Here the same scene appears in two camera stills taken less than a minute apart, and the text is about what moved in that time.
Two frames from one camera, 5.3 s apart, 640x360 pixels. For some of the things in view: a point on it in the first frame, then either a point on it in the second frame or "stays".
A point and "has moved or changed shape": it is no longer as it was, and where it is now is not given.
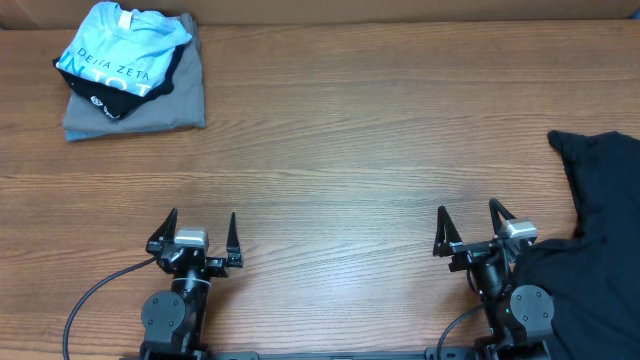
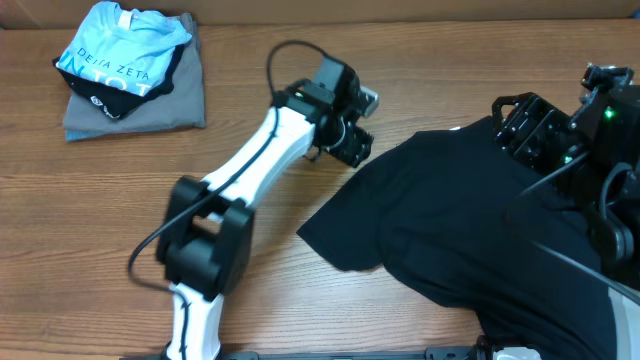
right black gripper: x=448 y=244 → x=547 y=123
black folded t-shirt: x=114 y=102 stays
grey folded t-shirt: x=183 y=108 stays
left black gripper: x=220 y=265 → x=353 y=149
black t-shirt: x=594 y=274 has moved or changed shape
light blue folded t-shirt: x=127 y=48 stays
